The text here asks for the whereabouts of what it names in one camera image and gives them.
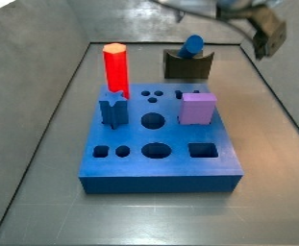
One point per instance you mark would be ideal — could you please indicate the black curved cradle stand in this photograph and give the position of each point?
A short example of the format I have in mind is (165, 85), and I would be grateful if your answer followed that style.
(179, 68)

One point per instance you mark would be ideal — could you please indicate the blue star-shaped prism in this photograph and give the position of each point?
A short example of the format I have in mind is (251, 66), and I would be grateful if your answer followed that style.
(114, 109)

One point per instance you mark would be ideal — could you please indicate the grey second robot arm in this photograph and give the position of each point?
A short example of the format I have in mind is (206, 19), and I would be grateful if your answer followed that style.
(249, 17)

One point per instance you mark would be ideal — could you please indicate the purple rectangular block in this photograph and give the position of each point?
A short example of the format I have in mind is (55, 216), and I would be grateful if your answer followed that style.
(197, 108)

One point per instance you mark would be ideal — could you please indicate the blue foam shape-sorter board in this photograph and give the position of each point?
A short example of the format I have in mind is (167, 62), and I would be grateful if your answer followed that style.
(155, 155)

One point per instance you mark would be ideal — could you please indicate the red hexagonal prism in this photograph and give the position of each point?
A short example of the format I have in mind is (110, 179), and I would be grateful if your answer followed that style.
(116, 71)

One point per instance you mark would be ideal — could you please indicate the dark second gripper body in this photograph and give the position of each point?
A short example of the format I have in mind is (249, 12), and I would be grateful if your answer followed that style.
(270, 32)

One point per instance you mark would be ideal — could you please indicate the blue round cylinder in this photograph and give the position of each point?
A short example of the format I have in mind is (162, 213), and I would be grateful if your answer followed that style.
(193, 46)

